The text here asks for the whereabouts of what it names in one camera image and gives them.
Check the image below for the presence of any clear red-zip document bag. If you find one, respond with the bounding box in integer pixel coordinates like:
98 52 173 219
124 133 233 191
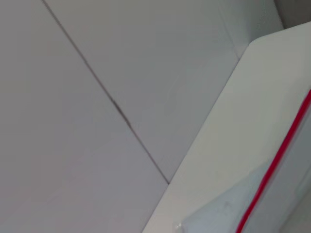
172 88 311 233

